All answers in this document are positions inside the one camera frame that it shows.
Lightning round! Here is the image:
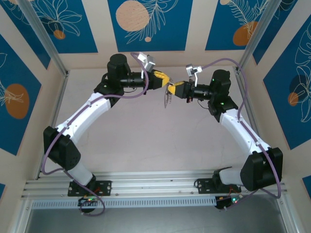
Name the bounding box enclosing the small clear plastic bag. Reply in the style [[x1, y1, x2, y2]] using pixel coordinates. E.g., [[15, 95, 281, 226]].
[[162, 77, 175, 109]]

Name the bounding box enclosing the black controller board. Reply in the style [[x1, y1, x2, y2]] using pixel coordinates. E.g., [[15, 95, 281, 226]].
[[215, 195, 241, 211], [77, 196, 99, 216]]

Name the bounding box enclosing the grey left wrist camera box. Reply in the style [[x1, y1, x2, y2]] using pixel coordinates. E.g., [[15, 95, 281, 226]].
[[137, 51, 156, 71]]

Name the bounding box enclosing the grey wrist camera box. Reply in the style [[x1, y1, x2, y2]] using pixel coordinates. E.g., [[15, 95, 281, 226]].
[[185, 63, 204, 84], [137, 51, 156, 71]]

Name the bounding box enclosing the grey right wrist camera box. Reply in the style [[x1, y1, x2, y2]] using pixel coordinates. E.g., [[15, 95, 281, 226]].
[[185, 63, 204, 84]]

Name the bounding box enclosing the blue floral wall poster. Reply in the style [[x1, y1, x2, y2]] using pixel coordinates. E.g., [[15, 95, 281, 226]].
[[263, 23, 311, 150], [107, 0, 194, 52], [0, 4, 52, 70], [252, 0, 306, 66], [205, 0, 272, 51], [29, 0, 99, 54], [0, 33, 42, 156]]

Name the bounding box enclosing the aluminium side rail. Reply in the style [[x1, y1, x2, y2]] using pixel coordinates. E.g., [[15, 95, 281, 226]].
[[36, 70, 70, 180], [233, 67, 272, 175]]

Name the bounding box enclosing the aluminium frame post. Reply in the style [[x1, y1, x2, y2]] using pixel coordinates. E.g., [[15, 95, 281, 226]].
[[18, 0, 70, 77], [237, 0, 286, 73]]

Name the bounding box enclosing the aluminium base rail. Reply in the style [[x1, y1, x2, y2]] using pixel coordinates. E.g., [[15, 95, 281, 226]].
[[20, 171, 290, 199]]

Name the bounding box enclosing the white slotted cable duct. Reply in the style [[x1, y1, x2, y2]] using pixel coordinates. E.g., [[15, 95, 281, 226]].
[[31, 197, 217, 209]]

